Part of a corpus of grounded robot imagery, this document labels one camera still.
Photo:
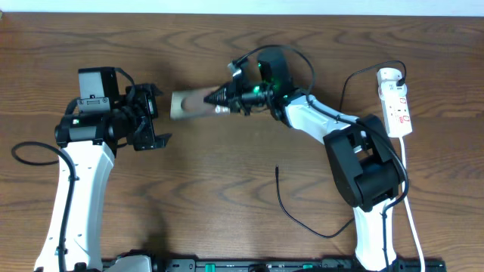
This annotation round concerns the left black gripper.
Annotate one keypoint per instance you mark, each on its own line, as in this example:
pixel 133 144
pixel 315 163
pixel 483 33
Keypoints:
pixel 144 118

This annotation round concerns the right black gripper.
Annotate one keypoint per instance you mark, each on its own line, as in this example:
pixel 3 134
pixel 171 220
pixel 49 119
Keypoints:
pixel 232 96

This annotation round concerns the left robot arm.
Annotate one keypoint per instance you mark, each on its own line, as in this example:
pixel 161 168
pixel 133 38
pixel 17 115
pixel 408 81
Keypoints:
pixel 87 140

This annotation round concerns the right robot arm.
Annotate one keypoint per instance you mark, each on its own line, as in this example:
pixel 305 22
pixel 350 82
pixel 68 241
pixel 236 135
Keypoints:
pixel 366 169

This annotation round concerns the white USB charger plug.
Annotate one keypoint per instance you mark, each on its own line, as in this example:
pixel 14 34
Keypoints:
pixel 391 79

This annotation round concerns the white power strip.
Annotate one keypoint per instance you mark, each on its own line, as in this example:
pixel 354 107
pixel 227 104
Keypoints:
pixel 396 113

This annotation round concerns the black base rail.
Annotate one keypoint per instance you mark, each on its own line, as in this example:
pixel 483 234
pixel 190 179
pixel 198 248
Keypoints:
pixel 325 264

